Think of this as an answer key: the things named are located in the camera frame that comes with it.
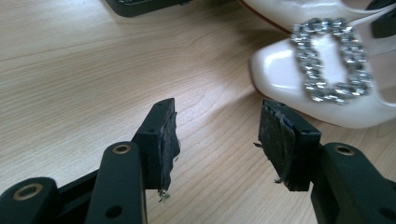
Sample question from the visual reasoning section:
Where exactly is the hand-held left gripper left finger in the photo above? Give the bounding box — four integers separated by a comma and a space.
131, 97, 181, 191

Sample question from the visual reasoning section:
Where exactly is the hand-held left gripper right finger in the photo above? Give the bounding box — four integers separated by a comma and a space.
257, 99, 322, 192

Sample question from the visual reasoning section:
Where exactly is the white slingback heeled shoe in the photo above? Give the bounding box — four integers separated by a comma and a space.
247, 17, 396, 129
239, 0, 396, 34

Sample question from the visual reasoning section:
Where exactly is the red and black shoe rack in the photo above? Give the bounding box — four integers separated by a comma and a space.
104, 0, 191, 18

